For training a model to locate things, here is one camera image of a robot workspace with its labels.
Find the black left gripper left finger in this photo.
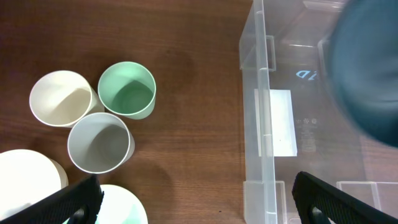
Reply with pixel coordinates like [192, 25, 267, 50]
[1, 175, 104, 224]

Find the mint small bowl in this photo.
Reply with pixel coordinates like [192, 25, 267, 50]
[63, 184, 149, 224]

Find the cream plastic cup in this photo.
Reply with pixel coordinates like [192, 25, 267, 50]
[29, 70, 104, 128]

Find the clear plastic storage bin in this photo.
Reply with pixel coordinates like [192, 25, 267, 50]
[239, 0, 397, 223]

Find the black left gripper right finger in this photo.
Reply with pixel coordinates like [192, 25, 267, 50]
[292, 171, 397, 224]

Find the blue shallow bowl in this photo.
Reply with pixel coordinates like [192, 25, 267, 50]
[326, 0, 397, 147]

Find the grey plastic cup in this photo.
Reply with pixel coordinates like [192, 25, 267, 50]
[67, 112, 136, 174]

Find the mint green plastic cup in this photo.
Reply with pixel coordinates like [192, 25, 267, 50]
[98, 61, 157, 119]

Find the white small bowl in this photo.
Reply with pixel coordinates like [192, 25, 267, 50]
[1, 149, 68, 220]

